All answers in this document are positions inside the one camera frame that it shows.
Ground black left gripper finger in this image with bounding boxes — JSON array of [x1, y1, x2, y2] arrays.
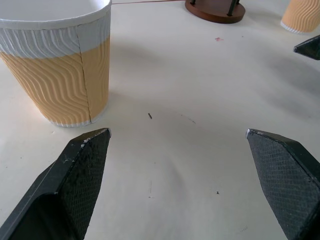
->
[[245, 128, 320, 240], [0, 128, 112, 240]]

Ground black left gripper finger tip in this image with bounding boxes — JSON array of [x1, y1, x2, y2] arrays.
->
[[293, 34, 320, 61]]

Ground orange white ripple paper cup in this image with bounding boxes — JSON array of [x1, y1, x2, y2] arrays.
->
[[280, 0, 320, 36], [0, 0, 112, 128]]

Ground brown round wooden base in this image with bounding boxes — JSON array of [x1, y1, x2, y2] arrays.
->
[[184, 0, 246, 24]]

